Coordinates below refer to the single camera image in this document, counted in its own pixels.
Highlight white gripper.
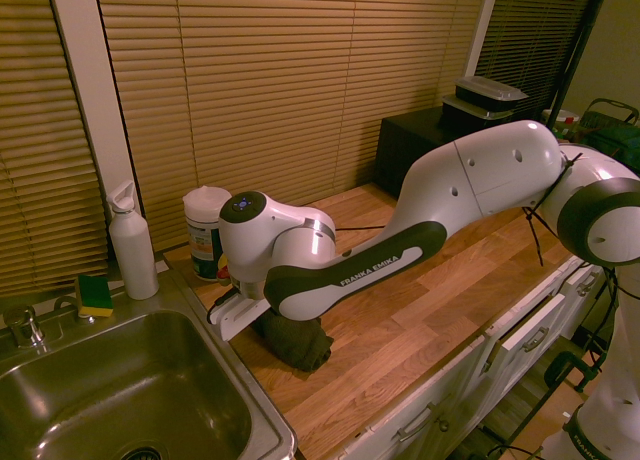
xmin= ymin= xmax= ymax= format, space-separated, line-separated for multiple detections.
xmin=208 ymin=296 xmax=275 ymax=343

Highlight dark grey cloth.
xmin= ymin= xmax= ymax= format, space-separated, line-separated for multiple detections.
xmin=249 ymin=311 xmax=336 ymax=374

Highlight white wipes canister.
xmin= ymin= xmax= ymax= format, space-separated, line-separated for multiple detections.
xmin=181 ymin=184 xmax=234 ymax=283

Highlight white water bottle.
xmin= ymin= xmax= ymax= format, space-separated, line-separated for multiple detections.
xmin=105 ymin=180 xmax=161 ymax=302

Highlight stainless steel sink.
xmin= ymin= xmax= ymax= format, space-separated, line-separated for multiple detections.
xmin=0 ymin=269 xmax=299 ymax=460

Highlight green yellow sponge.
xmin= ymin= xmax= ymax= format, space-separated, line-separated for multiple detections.
xmin=74 ymin=273 xmax=116 ymax=320

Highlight chrome faucet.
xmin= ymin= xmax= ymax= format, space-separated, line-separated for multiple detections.
xmin=3 ymin=303 xmax=52 ymax=352

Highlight white kitchen cabinet run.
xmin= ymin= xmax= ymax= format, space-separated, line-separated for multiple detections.
xmin=343 ymin=249 xmax=632 ymax=460

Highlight wide tan window blind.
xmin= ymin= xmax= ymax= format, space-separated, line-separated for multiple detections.
xmin=93 ymin=0 xmax=490 ymax=252

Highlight black steel microwave oven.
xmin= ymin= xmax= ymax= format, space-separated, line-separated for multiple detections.
xmin=374 ymin=106 xmax=502 ymax=202

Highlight white open drawer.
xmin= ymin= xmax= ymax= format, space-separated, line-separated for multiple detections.
xmin=498 ymin=293 xmax=569 ymax=353

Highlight black lidded food container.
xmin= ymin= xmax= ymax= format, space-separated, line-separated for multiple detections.
xmin=453 ymin=76 xmax=529 ymax=104
xmin=440 ymin=94 xmax=515 ymax=132

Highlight black zip tie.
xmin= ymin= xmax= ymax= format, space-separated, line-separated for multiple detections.
xmin=521 ymin=151 xmax=585 ymax=268

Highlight black clamp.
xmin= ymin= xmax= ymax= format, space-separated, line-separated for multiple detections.
xmin=543 ymin=349 xmax=604 ymax=394

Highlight white plastic tub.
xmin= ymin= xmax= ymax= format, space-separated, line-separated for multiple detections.
xmin=541 ymin=106 xmax=582 ymax=144

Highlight dark narrow window blind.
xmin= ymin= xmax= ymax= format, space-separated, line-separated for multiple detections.
xmin=474 ymin=0 xmax=600 ymax=124

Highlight green crate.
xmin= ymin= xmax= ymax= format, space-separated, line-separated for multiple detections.
xmin=578 ymin=97 xmax=640 ymax=174

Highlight black tripod pole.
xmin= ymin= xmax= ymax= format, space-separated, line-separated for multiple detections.
xmin=546 ymin=0 xmax=609 ymax=132

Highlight metal bar drawer handle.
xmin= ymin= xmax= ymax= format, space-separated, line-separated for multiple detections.
xmin=396 ymin=403 xmax=434 ymax=442
xmin=574 ymin=273 xmax=600 ymax=298

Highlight white window frame post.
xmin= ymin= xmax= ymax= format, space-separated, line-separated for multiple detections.
xmin=463 ymin=0 xmax=502 ymax=80
xmin=43 ymin=0 xmax=147 ymax=222

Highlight metal open drawer handle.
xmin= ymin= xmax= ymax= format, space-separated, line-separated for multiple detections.
xmin=520 ymin=326 xmax=550 ymax=353

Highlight black cart frame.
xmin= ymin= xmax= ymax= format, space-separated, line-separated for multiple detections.
xmin=478 ymin=373 xmax=577 ymax=460

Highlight black hanging cables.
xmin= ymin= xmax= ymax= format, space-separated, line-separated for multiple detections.
xmin=586 ymin=264 xmax=640 ymax=377

